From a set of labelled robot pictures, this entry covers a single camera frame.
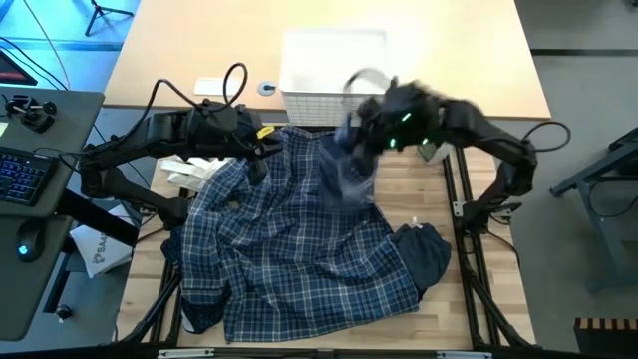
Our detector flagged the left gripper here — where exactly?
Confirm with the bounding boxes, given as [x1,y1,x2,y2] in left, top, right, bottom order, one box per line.
[188,99,283,186]

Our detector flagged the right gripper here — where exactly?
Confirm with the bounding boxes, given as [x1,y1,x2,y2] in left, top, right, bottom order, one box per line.
[348,79,445,176]

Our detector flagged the blue plaid shirt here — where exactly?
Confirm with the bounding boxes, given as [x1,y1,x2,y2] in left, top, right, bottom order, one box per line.
[179,124,420,345]

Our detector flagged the plain navy t-shirt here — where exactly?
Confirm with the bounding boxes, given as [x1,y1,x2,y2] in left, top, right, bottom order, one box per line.
[391,222,453,301]

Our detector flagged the white plastic laundry basket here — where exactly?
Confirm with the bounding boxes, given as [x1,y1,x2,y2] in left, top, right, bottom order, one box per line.
[278,28,391,127]

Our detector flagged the cream canvas tote bag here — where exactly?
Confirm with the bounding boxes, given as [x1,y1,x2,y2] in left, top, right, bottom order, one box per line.
[159,155,235,193]

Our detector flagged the white spray bottle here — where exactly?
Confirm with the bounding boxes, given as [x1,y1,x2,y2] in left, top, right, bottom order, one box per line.
[416,142,453,166]

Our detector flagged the white rectangular pad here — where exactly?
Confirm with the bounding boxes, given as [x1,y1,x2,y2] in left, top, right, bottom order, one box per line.
[192,77,242,97]

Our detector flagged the light wooden desk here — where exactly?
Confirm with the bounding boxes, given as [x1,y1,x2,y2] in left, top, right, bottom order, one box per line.
[102,0,552,121]

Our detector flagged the black desk support beam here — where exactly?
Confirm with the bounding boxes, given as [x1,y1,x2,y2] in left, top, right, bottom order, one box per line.
[54,188,140,248]

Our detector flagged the white printed paper bag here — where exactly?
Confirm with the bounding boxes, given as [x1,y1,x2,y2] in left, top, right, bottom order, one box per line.
[69,203,135,279]

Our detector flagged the black tripod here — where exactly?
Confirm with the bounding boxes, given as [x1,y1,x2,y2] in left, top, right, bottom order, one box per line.
[83,0,135,38]

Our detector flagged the black desk clamp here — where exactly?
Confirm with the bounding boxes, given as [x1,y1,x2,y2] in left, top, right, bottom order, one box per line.
[5,94,58,134]

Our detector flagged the backlit black keyboard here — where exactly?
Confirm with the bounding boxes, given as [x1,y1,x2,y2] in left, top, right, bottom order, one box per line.
[0,146,60,207]

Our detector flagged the black computer mouse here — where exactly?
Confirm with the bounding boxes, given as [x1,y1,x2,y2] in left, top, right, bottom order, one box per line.
[14,221,45,264]

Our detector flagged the grey side desk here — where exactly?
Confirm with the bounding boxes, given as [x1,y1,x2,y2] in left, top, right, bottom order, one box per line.
[0,87,106,343]

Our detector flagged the striped wooden box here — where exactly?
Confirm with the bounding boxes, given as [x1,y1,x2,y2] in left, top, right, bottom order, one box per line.
[572,316,638,359]

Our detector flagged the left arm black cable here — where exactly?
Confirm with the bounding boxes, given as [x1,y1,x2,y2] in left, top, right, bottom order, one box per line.
[144,62,249,126]

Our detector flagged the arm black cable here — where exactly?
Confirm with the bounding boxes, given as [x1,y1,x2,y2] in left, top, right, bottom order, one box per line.
[521,121,572,154]
[144,62,249,126]

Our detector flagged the black aluminium frame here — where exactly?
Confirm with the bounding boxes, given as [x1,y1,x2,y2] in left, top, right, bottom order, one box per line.
[119,123,534,353]

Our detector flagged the silver metal bracket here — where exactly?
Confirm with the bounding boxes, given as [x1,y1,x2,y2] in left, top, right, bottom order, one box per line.
[158,347,215,359]
[437,350,493,359]

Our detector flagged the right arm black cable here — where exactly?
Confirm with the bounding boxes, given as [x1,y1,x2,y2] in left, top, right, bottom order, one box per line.
[521,121,572,154]

